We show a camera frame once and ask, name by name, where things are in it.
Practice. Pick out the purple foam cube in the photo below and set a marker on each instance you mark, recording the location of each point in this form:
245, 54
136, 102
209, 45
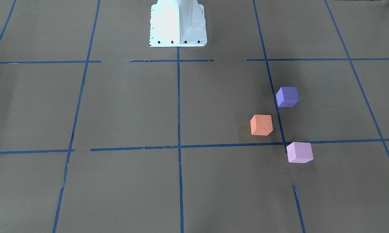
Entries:
287, 97

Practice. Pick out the orange foam cube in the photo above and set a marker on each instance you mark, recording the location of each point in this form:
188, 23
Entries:
261, 125

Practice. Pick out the pink foam cube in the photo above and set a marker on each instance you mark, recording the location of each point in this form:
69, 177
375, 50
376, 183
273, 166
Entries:
299, 152

